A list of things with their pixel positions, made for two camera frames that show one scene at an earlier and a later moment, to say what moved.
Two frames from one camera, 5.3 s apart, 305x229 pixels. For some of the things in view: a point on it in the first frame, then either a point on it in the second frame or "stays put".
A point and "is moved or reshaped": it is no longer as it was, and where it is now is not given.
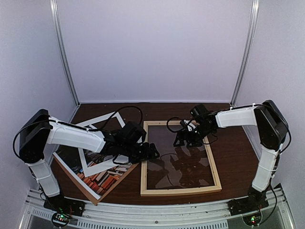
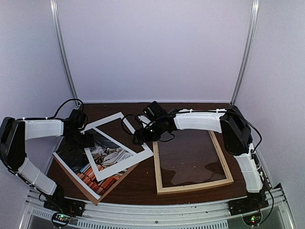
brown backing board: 98,200 stays put
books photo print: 97,184 stays put
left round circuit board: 60,220 stays put
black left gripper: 147,155 to 88,142
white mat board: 116,159 to 122,165
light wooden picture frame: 145,192 to 161,190
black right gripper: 181,134 to 143,137
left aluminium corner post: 54,6 stays put
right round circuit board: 252,220 stays put
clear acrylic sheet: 177,167 is moved or reshaped
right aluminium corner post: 249,50 stays put
